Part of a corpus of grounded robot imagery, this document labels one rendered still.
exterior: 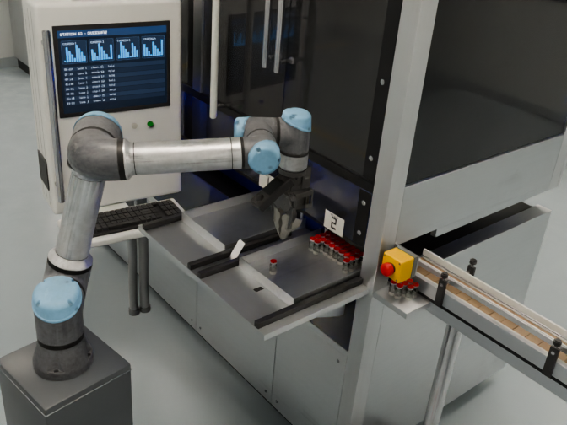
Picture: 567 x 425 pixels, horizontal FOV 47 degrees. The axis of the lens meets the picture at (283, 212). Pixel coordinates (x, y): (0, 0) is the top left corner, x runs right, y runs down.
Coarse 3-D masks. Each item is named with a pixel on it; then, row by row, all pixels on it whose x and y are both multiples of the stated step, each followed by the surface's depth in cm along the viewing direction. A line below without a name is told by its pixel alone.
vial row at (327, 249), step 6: (318, 234) 216; (324, 240) 213; (324, 246) 212; (330, 246) 210; (336, 246) 210; (324, 252) 213; (330, 252) 211; (336, 252) 209; (342, 252) 207; (330, 258) 212; (336, 258) 210; (342, 258) 208; (348, 258) 204; (354, 258) 204; (342, 264) 208
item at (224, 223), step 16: (256, 192) 244; (192, 208) 228; (208, 208) 232; (224, 208) 236; (240, 208) 237; (256, 208) 238; (192, 224) 221; (208, 224) 225; (224, 224) 226; (240, 224) 227; (256, 224) 228; (272, 224) 229; (304, 224) 228; (208, 240) 215; (224, 240) 217
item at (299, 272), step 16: (288, 240) 214; (304, 240) 219; (240, 256) 203; (256, 256) 207; (272, 256) 210; (288, 256) 211; (304, 256) 212; (320, 256) 212; (256, 272) 197; (288, 272) 203; (304, 272) 203; (320, 272) 204; (336, 272) 205; (352, 272) 199; (272, 288) 193; (288, 288) 195; (304, 288) 196; (320, 288) 191; (288, 304) 188
